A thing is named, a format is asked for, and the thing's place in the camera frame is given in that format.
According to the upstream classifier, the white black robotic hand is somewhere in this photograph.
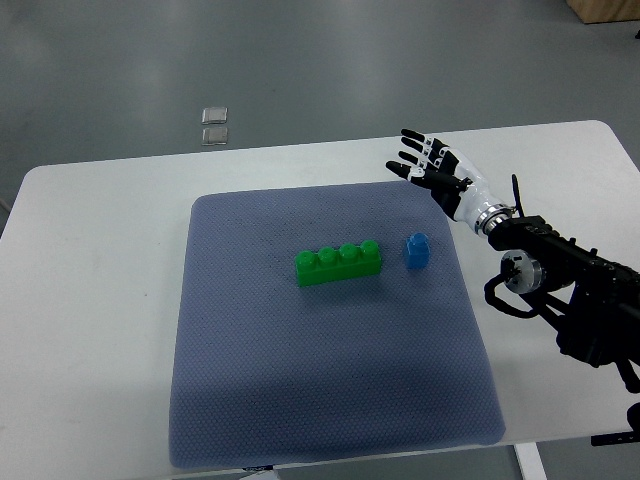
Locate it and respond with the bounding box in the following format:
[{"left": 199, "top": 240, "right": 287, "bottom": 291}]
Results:
[{"left": 386, "top": 129, "right": 511, "bottom": 235}]

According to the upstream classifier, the small blue block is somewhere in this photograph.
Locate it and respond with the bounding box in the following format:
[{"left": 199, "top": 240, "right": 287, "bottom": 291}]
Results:
[{"left": 403, "top": 232, "right": 431, "bottom": 270}]

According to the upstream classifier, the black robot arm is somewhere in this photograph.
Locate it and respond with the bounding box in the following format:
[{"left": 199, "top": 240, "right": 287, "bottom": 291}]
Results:
[{"left": 484, "top": 177, "right": 639, "bottom": 394}]

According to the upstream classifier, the long green block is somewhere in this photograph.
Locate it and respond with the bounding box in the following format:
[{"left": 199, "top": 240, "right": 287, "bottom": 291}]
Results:
[{"left": 294, "top": 240, "right": 382, "bottom": 287}]

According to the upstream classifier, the blue mesh mat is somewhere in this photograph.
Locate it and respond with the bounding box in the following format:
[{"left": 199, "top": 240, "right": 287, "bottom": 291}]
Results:
[{"left": 169, "top": 180, "right": 505, "bottom": 469}]

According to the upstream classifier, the wooden box corner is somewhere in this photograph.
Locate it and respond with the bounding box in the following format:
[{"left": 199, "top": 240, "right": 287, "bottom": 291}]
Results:
[{"left": 566, "top": 0, "right": 639, "bottom": 24}]

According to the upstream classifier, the upper metal floor plate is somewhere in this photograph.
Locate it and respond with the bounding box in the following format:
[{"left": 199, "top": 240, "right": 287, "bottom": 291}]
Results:
[{"left": 201, "top": 107, "right": 228, "bottom": 125}]

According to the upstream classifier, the white table leg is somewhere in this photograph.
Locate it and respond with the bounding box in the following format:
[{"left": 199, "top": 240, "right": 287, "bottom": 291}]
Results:
[{"left": 514, "top": 442, "right": 547, "bottom": 480}]

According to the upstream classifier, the black table control panel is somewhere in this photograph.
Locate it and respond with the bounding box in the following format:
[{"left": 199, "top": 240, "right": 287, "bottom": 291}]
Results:
[{"left": 590, "top": 432, "right": 639, "bottom": 447}]

